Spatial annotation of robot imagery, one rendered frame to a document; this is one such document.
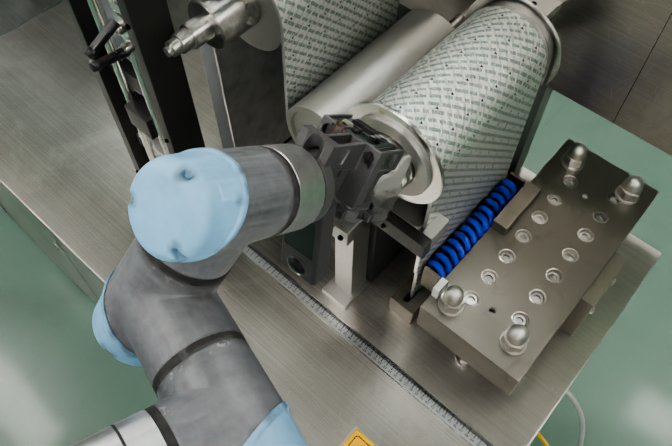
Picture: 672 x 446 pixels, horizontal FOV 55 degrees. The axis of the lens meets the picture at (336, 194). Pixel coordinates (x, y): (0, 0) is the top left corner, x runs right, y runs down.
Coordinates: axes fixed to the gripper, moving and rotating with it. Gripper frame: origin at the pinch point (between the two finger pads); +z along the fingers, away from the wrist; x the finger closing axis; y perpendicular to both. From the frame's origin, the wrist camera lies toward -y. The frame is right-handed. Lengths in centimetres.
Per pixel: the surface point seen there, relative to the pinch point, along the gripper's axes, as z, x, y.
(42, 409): 41, 73, -129
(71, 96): 20, 74, -30
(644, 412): 127, -55, -57
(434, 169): 1.6, -3.9, 4.2
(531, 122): 41.6, -2.2, 8.3
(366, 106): -0.2, 6.2, 6.5
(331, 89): 7.8, 15.5, 3.7
